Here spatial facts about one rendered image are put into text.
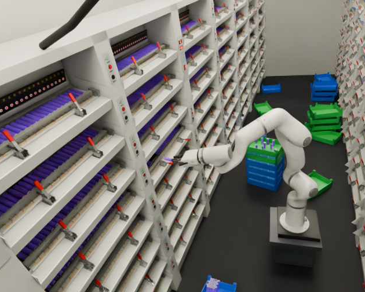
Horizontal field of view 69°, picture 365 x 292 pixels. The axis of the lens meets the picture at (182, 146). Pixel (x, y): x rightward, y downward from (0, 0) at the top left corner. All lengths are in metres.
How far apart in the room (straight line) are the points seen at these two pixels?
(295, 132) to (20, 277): 1.27
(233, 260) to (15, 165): 1.73
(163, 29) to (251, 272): 1.75
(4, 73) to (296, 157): 1.38
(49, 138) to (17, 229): 0.29
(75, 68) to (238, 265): 1.73
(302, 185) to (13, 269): 1.45
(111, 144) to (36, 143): 0.35
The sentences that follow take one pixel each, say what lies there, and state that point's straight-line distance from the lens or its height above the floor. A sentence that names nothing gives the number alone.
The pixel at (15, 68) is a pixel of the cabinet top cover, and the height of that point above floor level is 1.73.
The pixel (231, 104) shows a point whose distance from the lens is 3.12.
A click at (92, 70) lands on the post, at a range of 1.16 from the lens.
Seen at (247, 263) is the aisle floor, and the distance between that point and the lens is 2.22.
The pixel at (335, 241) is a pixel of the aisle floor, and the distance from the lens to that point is 2.43.
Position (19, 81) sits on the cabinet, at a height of 1.65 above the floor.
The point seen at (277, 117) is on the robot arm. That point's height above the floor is 1.21.
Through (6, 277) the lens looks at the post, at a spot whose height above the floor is 1.24.
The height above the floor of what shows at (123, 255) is 0.74.
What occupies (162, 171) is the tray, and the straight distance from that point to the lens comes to 1.59.
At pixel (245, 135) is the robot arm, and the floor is 1.17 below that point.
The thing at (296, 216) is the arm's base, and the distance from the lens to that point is 1.95.
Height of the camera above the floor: 1.86
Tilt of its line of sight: 32 degrees down
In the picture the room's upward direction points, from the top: 12 degrees counter-clockwise
